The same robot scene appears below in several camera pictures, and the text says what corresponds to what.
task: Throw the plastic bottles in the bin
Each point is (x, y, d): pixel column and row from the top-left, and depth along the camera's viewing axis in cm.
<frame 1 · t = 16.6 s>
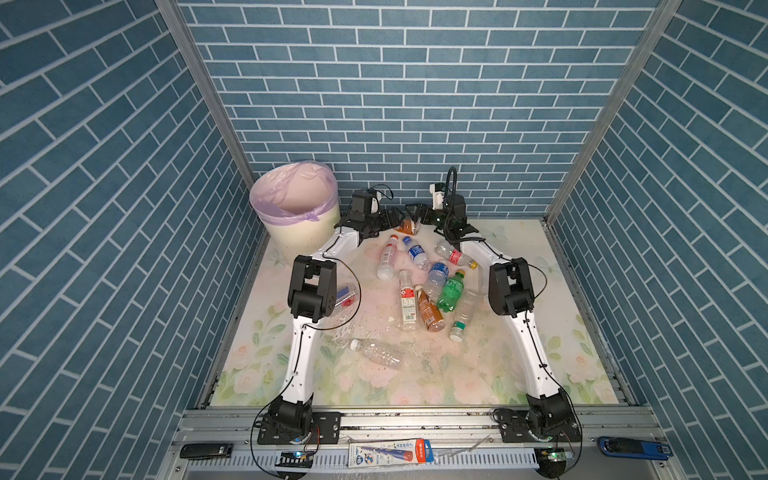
left hand: (395, 216, 104), fingers open
right hand: (411, 204, 106), fingers open
brown Nescafe coffee bottle: (406, 226, 114), point 6 cm above the table
white bottle with red cap: (386, 264, 102), point 6 cm above the table
clear bottle blue label blue cap: (416, 254, 107), point 5 cm above the table
Pocari Sweat clear bottle: (434, 284, 104), on the table
green soda bottle yellow cap: (451, 291, 96), point 5 cm above the table
clear bottle with green cap: (462, 313, 93), point 4 cm above the table
clear bottle red white label: (408, 302, 93), point 6 cm above the table
brown tea bottle white cap: (431, 312, 91), point 5 cm above the table
crushed clear bottle white cap: (381, 353, 88), on the table
flat bottle blue red label: (346, 297, 95), point 5 cm above the table

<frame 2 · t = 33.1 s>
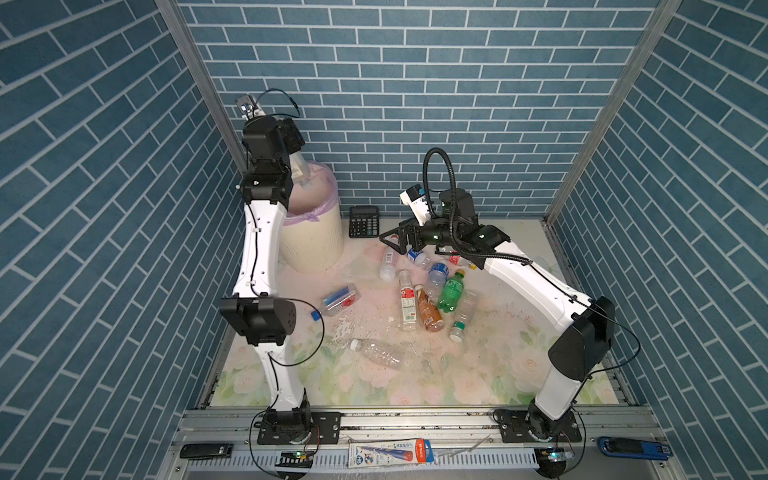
left hand: (276, 118, 71), fingers open
right hand: (388, 228, 74), fingers open
black desk calculator: (364, 221, 121), point 2 cm above the table
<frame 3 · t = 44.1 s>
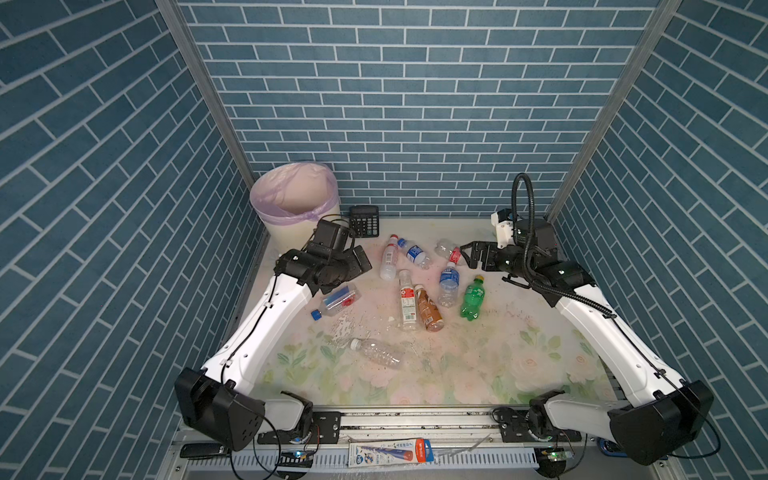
left hand: (359, 266, 78), fingers open
right hand: (472, 245, 76), fingers open
green soda bottle yellow cap: (473, 299, 94), point 6 cm above the table
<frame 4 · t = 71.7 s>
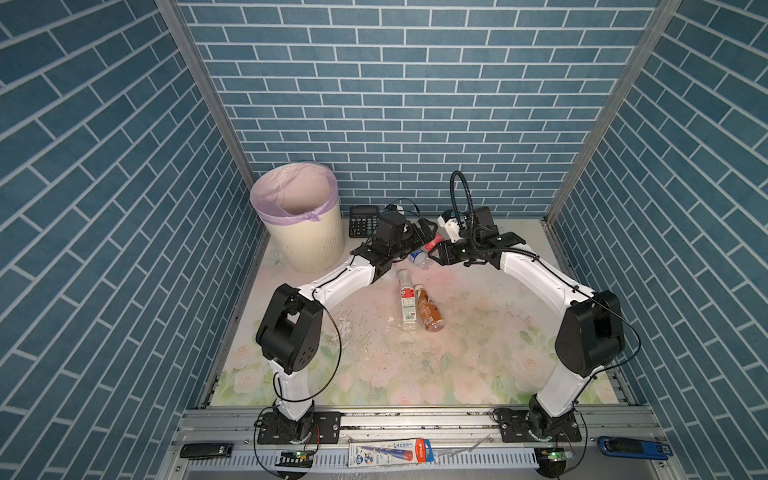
left hand: (431, 232, 86), fingers open
right hand: (434, 248, 88), fingers open
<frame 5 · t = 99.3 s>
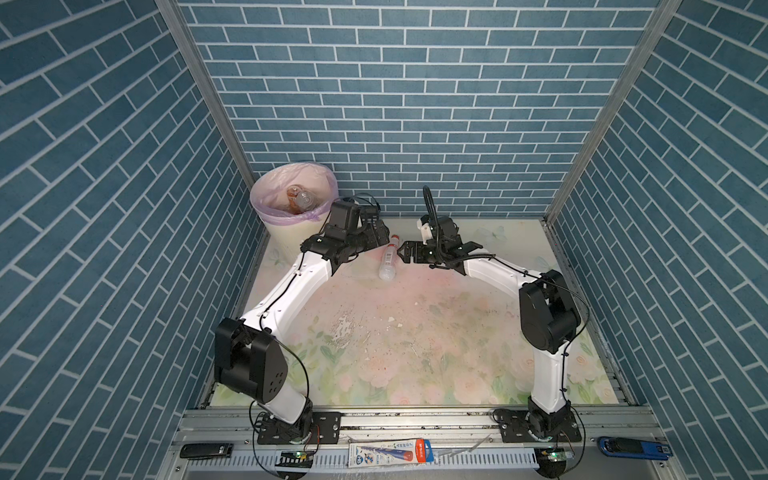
left hand: (379, 233, 83), fingers open
right hand: (405, 248, 95), fingers open
